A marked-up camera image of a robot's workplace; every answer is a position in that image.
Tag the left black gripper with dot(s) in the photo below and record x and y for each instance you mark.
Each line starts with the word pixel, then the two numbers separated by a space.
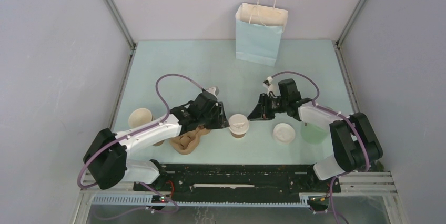
pixel 221 121

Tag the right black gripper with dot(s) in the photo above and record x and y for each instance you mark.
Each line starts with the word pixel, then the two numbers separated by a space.
pixel 261 112

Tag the white coffee cup lid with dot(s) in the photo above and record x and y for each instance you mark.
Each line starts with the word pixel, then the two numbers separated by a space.
pixel 238 121

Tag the brown paper coffee cup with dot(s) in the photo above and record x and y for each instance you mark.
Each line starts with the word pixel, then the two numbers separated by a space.
pixel 238 132

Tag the stack of white lids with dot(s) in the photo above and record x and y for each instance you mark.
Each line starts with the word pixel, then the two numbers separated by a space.
pixel 283 133

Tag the stack of paper cups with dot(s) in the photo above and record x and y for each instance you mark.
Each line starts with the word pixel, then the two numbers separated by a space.
pixel 139 117

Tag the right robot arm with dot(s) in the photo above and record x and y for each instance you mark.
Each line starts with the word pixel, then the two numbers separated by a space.
pixel 354 142

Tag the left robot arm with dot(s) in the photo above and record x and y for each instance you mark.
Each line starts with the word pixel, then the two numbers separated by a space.
pixel 109 157

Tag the brown pulp cup carrier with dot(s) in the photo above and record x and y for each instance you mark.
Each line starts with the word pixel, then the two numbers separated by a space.
pixel 188 142

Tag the green cylindrical container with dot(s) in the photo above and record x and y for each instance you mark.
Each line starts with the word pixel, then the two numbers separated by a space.
pixel 312 134

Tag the light blue paper bag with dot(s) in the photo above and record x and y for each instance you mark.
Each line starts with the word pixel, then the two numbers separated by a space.
pixel 259 30

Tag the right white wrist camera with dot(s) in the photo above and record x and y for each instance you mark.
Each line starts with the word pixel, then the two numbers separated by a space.
pixel 270 86

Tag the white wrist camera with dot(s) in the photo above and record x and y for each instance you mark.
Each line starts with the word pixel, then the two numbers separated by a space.
pixel 270 86
pixel 213 90

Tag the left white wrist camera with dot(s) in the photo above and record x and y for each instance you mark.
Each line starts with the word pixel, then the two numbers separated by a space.
pixel 213 90

